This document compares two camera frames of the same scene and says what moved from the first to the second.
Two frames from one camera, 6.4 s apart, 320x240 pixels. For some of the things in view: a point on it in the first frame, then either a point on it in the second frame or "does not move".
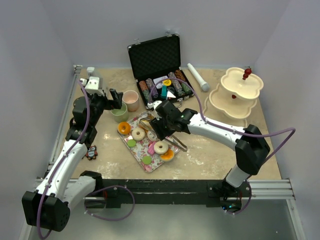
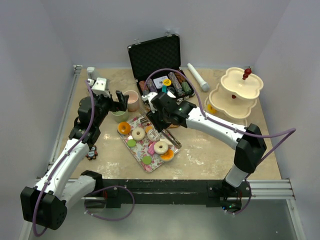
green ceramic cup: [121, 115] does not move
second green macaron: [146, 160] does not move
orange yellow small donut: [146, 130] to [211, 110]
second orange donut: [167, 157] does not move
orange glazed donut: [123, 128] does not move
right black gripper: [156, 124] to [153, 115]
